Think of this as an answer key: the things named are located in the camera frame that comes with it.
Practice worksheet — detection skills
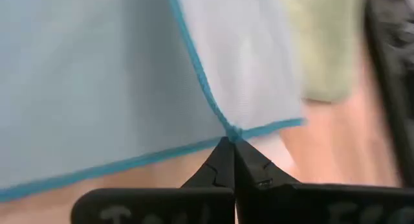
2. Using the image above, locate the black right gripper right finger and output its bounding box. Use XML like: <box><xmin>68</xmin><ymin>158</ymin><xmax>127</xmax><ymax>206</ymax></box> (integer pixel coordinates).
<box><xmin>234</xmin><ymin>140</ymin><xmax>414</xmax><ymax>224</ymax></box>

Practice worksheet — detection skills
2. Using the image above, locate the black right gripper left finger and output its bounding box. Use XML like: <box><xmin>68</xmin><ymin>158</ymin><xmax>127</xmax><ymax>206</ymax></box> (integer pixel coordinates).
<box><xmin>71</xmin><ymin>137</ymin><xmax>235</xmax><ymax>224</ymax></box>

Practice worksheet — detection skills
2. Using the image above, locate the light blue microfiber towel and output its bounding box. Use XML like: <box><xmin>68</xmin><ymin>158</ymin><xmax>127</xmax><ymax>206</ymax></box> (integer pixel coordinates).
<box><xmin>0</xmin><ymin>0</ymin><xmax>307</xmax><ymax>203</ymax></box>

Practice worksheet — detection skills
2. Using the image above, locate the pale green microfiber towel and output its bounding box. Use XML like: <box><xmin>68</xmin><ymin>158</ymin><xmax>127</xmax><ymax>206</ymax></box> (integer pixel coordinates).
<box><xmin>279</xmin><ymin>0</ymin><xmax>367</xmax><ymax>104</ymax></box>

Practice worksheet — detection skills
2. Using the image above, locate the black aluminium table frame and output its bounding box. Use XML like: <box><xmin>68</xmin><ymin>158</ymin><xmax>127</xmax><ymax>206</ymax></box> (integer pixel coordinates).
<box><xmin>364</xmin><ymin>0</ymin><xmax>414</xmax><ymax>188</ymax></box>

